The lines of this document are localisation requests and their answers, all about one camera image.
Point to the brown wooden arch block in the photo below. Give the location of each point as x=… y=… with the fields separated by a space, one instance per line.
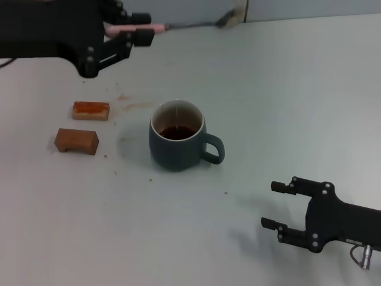
x=77 y=140

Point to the light wooden block orange stain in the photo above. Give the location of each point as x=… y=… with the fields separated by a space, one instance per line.
x=92 y=114

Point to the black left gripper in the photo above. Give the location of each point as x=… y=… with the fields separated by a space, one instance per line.
x=44 y=26

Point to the dark grey ceramic mug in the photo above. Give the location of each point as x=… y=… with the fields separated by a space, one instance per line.
x=175 y=155

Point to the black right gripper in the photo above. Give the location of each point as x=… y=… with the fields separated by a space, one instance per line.
x=342 y=223

